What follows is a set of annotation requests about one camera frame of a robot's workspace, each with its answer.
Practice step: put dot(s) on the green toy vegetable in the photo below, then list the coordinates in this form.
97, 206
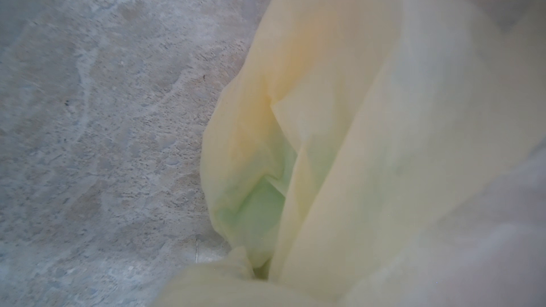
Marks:
257, 214

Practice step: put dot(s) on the translucent yellowish plastic bag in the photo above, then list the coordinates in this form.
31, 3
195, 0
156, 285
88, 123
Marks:
408, 140

